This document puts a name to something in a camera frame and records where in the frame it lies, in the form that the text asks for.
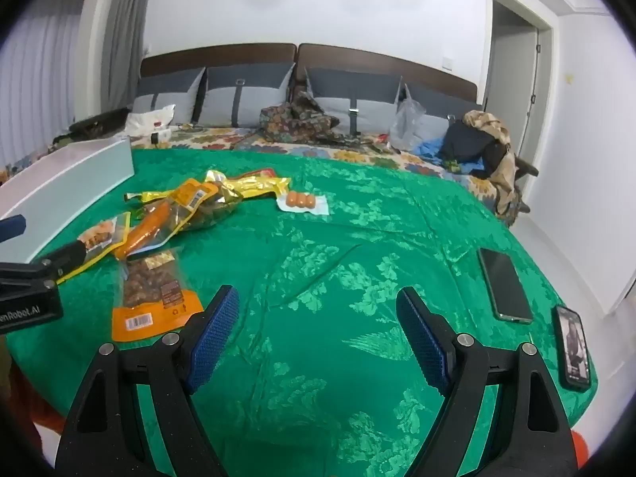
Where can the clear packet of orange balls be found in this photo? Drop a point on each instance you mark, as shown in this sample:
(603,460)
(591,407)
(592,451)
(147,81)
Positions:
(298,200)

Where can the grey pleated curtain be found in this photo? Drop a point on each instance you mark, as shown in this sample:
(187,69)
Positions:
(44,69)

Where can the white light switch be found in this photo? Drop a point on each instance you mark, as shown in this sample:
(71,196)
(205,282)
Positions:
(447,62)

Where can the dark floral cloth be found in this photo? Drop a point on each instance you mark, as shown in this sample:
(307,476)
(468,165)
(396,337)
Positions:
(293,124)

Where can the small white charger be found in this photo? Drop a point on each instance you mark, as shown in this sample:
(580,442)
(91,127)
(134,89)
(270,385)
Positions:
(160,138)

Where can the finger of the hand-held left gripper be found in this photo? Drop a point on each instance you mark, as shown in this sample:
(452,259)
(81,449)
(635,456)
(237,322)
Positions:
(12,228)
(64,256)

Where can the white plastic bag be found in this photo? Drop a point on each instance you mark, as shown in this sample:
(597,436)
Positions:
(149,119)

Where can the long yellow snack packet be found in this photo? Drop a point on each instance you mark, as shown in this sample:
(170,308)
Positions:
(258,186)

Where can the dark chair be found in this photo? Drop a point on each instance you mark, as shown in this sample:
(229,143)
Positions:
(526,169)

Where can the white cardboard box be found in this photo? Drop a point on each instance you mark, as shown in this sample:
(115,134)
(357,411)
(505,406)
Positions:
(59,179)

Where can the blue cloth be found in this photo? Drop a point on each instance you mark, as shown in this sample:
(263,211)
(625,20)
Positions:
(430,149)

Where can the yellow packet of orange pieces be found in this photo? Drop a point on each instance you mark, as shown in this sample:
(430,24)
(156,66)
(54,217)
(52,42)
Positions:
(102,233)

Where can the clear plastic bag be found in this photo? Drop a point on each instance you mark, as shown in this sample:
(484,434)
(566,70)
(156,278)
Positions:
(407,124)

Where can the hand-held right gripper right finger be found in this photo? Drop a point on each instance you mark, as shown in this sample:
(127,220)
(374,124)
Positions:
(422,338)

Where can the black smartphone dark screen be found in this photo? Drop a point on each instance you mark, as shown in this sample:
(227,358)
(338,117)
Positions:
(504,285)

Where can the floral bed sheet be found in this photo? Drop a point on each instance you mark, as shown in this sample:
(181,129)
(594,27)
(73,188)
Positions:
(308,151)

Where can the pile of clothes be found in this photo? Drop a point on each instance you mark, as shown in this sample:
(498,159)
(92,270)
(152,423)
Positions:
(492,121)

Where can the orange sausage packet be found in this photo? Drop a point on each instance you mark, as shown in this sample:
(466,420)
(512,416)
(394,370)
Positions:
(146,228)

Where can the orange packet of brown nuts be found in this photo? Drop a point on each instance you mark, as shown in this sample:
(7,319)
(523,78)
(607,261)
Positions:
(149,283)

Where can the grey two-tone pillow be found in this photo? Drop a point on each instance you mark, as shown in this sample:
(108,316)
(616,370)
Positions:
(367,109)
(248,99)
(437,114)
(164,99)

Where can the green patterned blanket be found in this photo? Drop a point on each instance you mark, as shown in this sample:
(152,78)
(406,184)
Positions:
(323,258)

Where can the black smartphone lit screen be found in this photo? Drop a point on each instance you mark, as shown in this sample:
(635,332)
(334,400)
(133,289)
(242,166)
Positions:
(574,348)

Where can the white door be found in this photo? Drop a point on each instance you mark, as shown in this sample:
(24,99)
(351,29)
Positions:
(516,84)

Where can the red snack packet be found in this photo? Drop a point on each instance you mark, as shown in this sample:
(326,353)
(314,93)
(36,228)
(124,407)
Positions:
(263,172)

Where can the black clothing pile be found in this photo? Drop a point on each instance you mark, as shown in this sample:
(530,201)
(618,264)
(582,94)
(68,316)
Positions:
(467,144)

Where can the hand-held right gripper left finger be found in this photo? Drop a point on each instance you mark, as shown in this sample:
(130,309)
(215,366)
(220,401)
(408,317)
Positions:
(216,333)

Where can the orange packet of dark pieces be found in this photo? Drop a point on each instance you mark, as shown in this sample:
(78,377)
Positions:
(198,203)

